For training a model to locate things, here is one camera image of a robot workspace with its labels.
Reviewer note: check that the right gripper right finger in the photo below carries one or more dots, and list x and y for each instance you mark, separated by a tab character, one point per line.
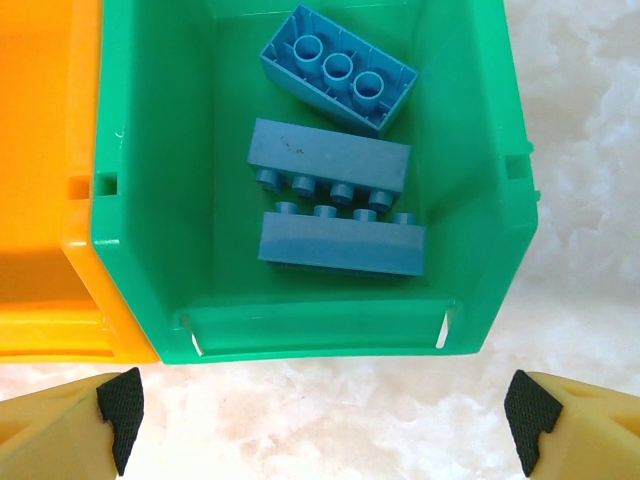
590	430

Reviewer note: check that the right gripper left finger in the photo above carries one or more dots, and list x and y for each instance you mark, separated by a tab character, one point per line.
50	430

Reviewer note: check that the green plastic bin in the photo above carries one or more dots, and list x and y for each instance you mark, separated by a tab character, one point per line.
155	225

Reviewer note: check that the orange plastic bin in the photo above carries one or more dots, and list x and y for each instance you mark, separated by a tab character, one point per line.
45	150

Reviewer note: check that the blue lego brick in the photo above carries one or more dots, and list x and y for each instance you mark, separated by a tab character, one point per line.
340	245
305	85
330	155

